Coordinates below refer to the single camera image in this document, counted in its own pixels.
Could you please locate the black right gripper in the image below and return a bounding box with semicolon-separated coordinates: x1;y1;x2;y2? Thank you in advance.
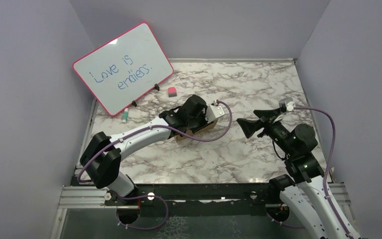
237;107;296;156

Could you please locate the brown cardboard box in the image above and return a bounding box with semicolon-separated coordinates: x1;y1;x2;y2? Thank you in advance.
174;119;218;142

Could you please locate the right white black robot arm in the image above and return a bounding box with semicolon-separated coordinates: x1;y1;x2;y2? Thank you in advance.
237;109;361;239

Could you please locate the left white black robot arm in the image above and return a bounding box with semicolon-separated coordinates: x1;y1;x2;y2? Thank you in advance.
78;95;213;205

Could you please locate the pink whiteboard eraser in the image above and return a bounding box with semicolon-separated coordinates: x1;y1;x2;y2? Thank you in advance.
167;87;177;98

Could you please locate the green white glue stick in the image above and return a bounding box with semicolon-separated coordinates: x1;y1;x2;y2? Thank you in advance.
122;108;129;123

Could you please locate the pink framed whiteboard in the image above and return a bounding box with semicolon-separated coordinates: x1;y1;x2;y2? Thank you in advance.
72;22;174;116

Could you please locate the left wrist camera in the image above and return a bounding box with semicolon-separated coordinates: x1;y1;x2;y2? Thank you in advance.
205;102;225;123

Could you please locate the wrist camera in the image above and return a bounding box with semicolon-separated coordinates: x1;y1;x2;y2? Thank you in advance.
279;97;295;114
205;102;225;123

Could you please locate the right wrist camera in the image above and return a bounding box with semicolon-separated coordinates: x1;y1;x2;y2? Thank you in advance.
279;97;295;114

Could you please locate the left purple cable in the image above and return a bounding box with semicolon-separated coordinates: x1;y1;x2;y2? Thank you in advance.
77;100;233;231

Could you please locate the black metal base rail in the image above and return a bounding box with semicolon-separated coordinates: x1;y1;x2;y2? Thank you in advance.
104;182;300;218

